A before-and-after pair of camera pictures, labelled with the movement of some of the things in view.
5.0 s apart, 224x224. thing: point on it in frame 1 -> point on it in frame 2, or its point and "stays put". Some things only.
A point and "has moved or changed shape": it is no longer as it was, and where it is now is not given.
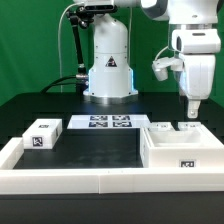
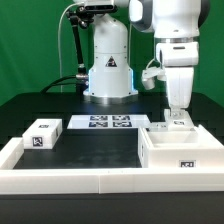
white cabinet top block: x=43 y=133 stays put
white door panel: x=189 y=126 has moved or changed shape
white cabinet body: x=194 y=147 stays put
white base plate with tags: x=108 y=121 stays put
